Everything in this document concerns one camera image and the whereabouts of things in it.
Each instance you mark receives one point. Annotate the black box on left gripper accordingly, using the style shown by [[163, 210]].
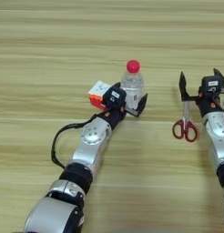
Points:
[[114, 97]]

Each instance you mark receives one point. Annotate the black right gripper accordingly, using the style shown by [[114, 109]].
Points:
[[208, 104]]

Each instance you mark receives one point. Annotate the clear bottle with red cap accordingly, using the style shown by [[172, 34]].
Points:
[[132, 88]]

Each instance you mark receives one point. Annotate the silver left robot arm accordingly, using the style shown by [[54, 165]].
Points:
[[86, 151]]

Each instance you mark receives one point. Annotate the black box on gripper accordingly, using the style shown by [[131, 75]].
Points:
[[114, 97], [211, 85]]

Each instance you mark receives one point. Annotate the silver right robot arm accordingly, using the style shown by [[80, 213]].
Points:
[[218, 139]]

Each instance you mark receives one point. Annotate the colourful puzzle cube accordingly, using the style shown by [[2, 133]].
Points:
[[98, 92]]

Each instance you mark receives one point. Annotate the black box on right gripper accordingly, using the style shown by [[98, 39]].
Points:
[[211, 85]]

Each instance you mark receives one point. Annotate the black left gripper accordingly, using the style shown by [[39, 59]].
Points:
[[115, 116]]

